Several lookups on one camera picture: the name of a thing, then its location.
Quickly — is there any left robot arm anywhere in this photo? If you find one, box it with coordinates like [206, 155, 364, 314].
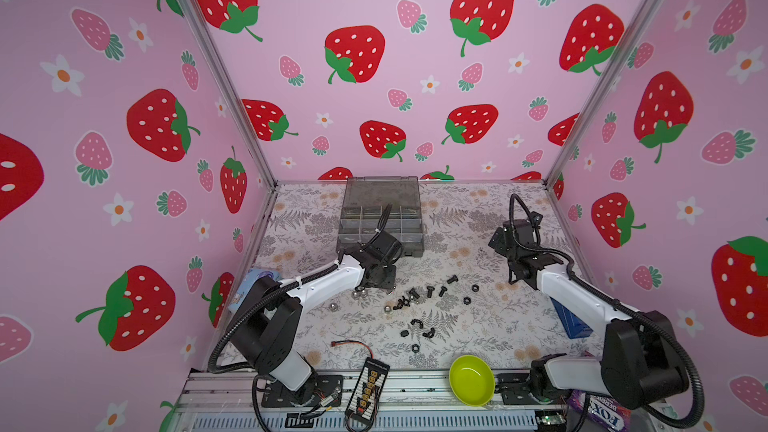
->
[207, 230, 404, 403]

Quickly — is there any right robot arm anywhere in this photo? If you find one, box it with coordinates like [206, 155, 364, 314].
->
[489, 194, 705, 429]

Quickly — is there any grey compartment organizer box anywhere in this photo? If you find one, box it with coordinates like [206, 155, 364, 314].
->
[337, 176, 425, 258]

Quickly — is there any blue box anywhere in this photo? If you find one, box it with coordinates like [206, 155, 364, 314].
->
[551, 298, 593, 340]

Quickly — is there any blue tissue pack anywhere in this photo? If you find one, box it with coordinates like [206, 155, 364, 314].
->
[229, 268, 283, 316]

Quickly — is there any black battery charger board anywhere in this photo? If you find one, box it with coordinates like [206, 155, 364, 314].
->
[344, 358, 390, 431]

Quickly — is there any lime green bowl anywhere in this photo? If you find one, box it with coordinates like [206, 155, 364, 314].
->
[449, 355, 496, 407]

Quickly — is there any purple Fox's candy bag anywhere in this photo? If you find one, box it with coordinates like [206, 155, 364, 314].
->
[568, 390, 631, 431]

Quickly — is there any red black wire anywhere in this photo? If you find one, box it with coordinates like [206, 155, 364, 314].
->
[331, 339, 374, 360]

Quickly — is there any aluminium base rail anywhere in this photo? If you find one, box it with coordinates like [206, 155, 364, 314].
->
[167, 370, 580, 431]

